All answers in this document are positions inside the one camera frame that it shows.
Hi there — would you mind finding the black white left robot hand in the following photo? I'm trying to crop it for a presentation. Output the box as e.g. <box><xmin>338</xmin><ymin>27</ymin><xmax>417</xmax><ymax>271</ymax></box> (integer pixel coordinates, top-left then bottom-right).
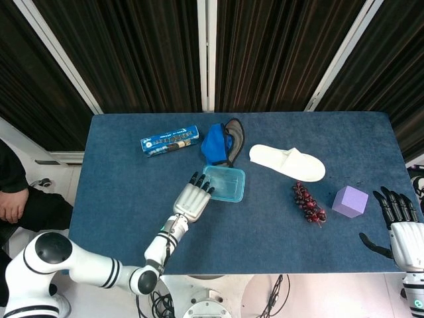
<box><xmin>172</xmin><ymin>171</ymin><xmax>215</xmax><ymax>223</ymax></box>

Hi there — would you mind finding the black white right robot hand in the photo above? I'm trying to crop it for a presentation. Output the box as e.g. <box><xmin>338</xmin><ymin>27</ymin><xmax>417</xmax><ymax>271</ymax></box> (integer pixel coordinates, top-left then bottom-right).
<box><xmin>359</xmin><ymin>186</ymin><xmax>424</xmax><ymax>272</ymax></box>

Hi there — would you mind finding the teal container lid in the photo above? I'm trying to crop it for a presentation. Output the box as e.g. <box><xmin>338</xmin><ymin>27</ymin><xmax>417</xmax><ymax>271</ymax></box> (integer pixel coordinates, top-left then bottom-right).
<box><xmin>202</xmin><ymin>165</ymin><xmax>246</xmax><ymax>203</ymax></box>

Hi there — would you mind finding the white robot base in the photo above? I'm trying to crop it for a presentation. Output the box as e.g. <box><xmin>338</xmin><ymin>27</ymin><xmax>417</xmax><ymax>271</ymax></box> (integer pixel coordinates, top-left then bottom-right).
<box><xmin>158</xmin><ymin>274</ymin><xmax>266</xmax><ymax>318</ymax></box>

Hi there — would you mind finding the blue snack package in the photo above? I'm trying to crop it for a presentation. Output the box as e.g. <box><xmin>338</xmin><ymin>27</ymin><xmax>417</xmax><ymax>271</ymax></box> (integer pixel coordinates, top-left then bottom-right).
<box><xmin>139</xmin><ymin>124</ymin><xmax>200</xmax><ymax>159</ymax></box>

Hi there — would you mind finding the black white patterned object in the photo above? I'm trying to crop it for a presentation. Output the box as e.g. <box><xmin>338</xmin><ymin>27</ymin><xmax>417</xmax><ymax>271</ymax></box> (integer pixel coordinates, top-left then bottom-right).
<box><xmin>406</xmin><ymin>164</ymin><xmax>424</xmax><ymax>213</ymax></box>

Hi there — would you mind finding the blue grey cloth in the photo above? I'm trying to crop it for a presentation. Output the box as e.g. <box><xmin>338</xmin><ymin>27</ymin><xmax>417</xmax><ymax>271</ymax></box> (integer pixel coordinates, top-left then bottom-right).
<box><xmin>199</xmin><ymin>118</ymin><xmax>246</xmax><ymax>168</ymax></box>

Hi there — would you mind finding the purple foam cube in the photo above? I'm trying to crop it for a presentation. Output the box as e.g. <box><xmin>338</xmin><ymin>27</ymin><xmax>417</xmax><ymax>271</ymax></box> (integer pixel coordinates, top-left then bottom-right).
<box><xmin>331</xmin><ymin>185</ymin><xmax>369</xmax><ymax>219</ymax></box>

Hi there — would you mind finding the blue table mat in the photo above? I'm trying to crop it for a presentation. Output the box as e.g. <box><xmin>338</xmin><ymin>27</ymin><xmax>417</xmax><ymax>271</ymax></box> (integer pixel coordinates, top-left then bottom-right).
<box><xmin>60</xmin><ymin>111</ymin><xmax>423</xmax><ymax>276</ymax></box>

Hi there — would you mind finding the white slipper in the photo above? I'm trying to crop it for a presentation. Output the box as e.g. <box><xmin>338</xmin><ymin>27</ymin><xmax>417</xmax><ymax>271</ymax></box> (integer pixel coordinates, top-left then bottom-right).
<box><xmin>248</xmin><ymin>144</ymin><xmax>326</xmax><ymax>184</ymax></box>

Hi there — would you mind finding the dark red grape bunch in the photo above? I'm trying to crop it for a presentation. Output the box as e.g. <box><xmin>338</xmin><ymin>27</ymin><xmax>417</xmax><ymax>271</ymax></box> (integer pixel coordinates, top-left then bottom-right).
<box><xmin>291</xmin><ymin>181</ymin><xmax>327</xmax><ymax>229</ymax></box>

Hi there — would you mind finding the person in black clothes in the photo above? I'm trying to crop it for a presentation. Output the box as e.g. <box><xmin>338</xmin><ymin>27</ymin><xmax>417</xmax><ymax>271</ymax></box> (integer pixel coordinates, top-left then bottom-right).
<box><xmin>0</xmin><ymin>138</ymin><xmax>74</xmax><ymax>307</ymax></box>

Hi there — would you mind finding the dark brown curtain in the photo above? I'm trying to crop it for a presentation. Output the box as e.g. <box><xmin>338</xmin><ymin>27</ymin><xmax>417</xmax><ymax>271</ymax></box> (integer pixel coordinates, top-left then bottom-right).
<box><xmin>0</xmin><ymin>0</ymin><xmax>424</xmax><ymax>163</ymax></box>

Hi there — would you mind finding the black cable bundle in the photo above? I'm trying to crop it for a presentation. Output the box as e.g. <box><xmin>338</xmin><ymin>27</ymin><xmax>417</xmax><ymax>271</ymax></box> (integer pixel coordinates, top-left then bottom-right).
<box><xmin>136</xmin><ymin>288</ymin><xmax>176</xmax><ymax>318</ymax></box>

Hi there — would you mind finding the thin black cable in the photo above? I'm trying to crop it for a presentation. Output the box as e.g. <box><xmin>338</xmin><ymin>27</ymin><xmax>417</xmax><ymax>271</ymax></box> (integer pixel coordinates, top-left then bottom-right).
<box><xmin>256</xmin><ymin>274</ymin><xmax>291</xmax><ymax>318</ymax></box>

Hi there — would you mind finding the white frame post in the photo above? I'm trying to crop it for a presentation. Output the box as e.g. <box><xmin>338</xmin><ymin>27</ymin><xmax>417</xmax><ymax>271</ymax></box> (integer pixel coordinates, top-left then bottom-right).
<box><xmin>304</xmin><ymin>0</ymin><xmax>385</xmax><ymax>112</ymax></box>
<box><xmin>197</xmin><ymin>0</ymin><xmax>218</xmax><ymax>113</ymax></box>
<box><xmin>13</xmin><ymin>0</ymin><xmax>102</xmax><ymax>115</ymax></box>

